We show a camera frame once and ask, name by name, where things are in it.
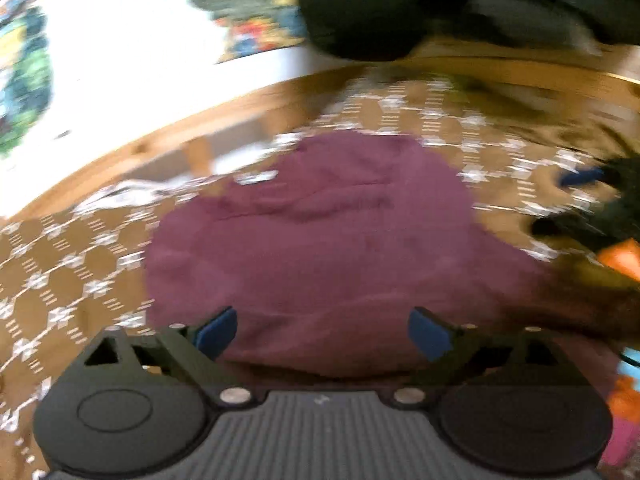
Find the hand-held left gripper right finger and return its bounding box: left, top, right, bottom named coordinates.
left=392, top=306, right=569, bottom=408

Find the maroon small garment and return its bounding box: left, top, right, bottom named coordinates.
left=144, top=130, right=626, bottom=386

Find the brown patterned blanket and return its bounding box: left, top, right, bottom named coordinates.
left=0, top=72, right=640, bottom=480

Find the black cloth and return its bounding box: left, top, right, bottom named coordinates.
left=299, top=0, right=640, bottom=63

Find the colourful printed cloth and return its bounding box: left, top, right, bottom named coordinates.
left=0, top=2, right=56, bottom=158
left=182, top=0, right=307, bottom=65

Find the wooden bed frame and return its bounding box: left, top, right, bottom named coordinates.
left=0, top=40, right=640, bottom=223

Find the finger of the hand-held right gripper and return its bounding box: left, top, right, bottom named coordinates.
left=531, top=214, right=603, bottom=243
left=559, top=167, right=607, bottom=190

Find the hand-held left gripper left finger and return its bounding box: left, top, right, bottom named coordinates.
left=82, top=306, right=255, bottom=409

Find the orange cloth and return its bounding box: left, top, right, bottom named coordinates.
left=597, top=239, right=640, bottom=461

